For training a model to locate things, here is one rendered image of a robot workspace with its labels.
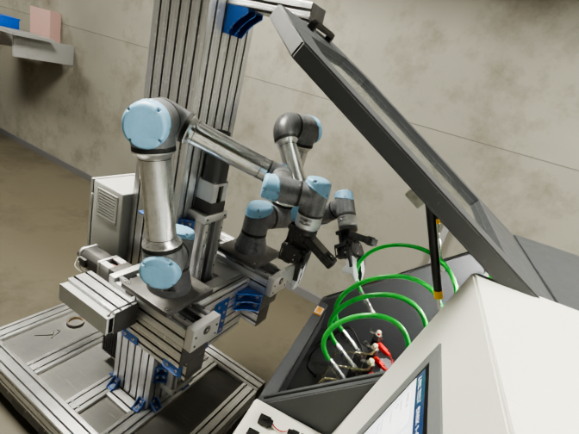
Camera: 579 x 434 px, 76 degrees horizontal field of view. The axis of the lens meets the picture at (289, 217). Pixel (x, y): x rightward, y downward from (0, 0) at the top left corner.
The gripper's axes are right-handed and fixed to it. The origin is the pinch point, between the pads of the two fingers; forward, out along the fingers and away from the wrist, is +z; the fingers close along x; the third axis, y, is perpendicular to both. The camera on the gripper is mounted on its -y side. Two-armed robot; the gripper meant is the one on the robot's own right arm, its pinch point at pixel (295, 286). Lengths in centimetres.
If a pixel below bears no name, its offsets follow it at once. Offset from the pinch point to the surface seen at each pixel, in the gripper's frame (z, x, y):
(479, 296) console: -33, 34, -39
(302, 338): 26.8, -13.3, -5.3
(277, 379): 26.8, 10.5, -5.0
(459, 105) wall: -70, -186, -33
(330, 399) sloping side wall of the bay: 12.8, 23.1, -22.1
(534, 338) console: -33, 43, -46
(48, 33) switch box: -36, -242, 422
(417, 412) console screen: -18, 50, -35
